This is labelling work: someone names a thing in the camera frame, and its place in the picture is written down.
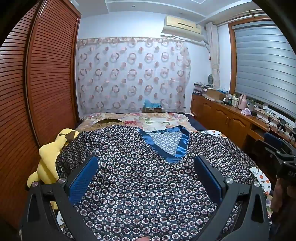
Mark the open cardboard box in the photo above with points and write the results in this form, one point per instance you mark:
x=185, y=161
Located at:
x=215, y=94

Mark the orange-fruit print bed sheet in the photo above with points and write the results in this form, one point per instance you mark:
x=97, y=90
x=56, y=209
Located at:
x=261, y=180

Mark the pink kettle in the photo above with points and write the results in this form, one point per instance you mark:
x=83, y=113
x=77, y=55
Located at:
x=242, y=103

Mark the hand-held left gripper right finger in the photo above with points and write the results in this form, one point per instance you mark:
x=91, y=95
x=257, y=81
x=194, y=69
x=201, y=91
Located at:
x=210, y=179

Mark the beige tied window curtain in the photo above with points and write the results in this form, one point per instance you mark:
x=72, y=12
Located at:
x=214, y=53

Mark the dark blue circle-print satin shirt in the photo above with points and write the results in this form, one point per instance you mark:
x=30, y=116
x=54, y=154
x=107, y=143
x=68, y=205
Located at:
x=143, y=185

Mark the folded brown patterned cloth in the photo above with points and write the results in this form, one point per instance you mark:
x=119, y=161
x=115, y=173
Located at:
x=108, y=122

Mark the yellow plush toy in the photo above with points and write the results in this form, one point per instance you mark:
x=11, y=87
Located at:
x=48, y=160

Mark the crumpled blue cloth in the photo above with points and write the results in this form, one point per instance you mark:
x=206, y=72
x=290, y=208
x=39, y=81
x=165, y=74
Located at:
x=151, y=103

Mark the wooden louvered wardrobe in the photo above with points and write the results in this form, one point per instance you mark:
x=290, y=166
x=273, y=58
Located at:
x=50, y=81

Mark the long wooden cabinet desk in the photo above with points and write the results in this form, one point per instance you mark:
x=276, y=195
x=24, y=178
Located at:
x=222, y=118

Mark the person's right hand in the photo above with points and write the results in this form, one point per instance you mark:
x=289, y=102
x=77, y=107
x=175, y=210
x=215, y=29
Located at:
x=278, y=194

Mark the cluster of toiletry bottles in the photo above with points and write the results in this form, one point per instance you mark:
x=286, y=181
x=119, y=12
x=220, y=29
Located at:
x=232, y=99

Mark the sheer circle-print curtain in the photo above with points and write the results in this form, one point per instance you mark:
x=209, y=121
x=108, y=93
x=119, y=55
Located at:
x=129, y=76

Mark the wall air conditioner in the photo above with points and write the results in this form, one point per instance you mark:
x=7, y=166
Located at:
x=182, y=24

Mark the grey window blind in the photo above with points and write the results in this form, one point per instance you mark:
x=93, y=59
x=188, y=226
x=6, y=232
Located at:
x=266, y=64

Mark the stack of folded clothes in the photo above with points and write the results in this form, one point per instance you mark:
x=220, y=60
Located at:
x=201, y=87

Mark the pink tissue box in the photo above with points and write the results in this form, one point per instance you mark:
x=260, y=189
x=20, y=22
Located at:
x=246, y=112

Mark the small cardboard box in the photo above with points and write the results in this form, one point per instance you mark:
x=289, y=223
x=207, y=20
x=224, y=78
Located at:
x=153, y=110

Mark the floral blanket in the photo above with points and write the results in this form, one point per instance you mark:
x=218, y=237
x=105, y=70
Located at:
x=148, y=120

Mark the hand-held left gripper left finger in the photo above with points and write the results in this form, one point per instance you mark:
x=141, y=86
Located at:
x=81, y=179

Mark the small grey fan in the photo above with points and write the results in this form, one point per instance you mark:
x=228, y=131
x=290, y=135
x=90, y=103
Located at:
x=210, y=79

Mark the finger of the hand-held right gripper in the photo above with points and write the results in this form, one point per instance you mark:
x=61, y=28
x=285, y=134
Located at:
x=274, y=139
x=270, y=149

